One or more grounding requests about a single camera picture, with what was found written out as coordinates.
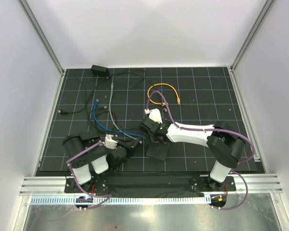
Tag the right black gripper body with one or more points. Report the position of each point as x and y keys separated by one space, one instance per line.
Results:
x=152 y=138

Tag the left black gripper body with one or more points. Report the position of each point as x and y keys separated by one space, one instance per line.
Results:
x=116 y=167

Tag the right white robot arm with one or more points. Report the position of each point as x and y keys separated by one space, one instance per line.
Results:
x=225 y=145

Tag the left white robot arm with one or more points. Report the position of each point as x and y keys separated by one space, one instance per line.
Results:
x=88 y=149

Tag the black grid mat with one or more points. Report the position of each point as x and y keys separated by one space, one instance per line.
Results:
x=196 y=96

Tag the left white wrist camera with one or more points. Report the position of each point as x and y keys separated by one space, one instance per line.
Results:
x=110 y=143

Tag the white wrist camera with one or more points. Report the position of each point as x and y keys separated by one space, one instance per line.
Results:
x=110 y=143
x=154 y=114

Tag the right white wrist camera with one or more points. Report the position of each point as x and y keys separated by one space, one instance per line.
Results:
x=154 y=114

